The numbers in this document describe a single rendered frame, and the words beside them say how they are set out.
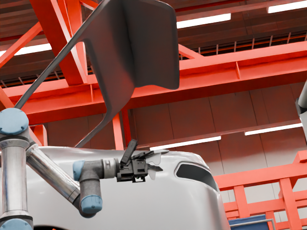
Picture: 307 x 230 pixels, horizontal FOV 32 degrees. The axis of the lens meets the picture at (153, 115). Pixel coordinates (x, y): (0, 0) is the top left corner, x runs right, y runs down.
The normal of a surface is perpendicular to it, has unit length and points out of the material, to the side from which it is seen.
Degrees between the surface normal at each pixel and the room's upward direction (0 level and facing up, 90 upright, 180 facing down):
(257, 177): 90
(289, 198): 90
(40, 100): 90
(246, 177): 90
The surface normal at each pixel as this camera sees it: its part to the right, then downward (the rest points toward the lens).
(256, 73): -0.07, -0.41
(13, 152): 0.21, -0.44
